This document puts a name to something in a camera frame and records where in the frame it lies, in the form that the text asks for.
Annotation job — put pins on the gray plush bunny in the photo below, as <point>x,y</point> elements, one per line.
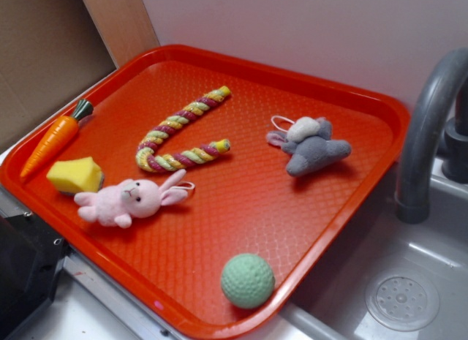
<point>309,143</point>

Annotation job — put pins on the orange toy carrot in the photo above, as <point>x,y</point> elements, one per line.
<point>59,134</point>

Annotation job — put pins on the gray toy faucet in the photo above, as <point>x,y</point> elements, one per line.
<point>439,120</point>

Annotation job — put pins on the pink plush bunny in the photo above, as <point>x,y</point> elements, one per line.
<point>119,205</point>

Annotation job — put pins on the yellow sponge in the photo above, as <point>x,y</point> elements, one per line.
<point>75,176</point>

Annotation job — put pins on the brown cardboard panel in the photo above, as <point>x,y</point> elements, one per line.
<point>53,50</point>

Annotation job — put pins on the orange plastic tray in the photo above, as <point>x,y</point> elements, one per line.
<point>243,202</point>

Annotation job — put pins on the gray toy sink basin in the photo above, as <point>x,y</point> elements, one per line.
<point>385,279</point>

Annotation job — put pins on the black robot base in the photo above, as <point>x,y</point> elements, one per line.
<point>32,257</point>

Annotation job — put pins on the green dimpled ball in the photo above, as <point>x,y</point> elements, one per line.
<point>247,281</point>

